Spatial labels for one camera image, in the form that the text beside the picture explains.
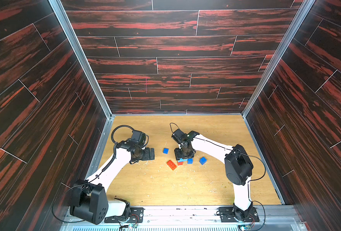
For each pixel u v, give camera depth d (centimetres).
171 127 75
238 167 50
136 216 72
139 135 67
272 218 74
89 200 41
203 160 91
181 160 82
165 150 97
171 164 91
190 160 91
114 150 54
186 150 75
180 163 91
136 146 61
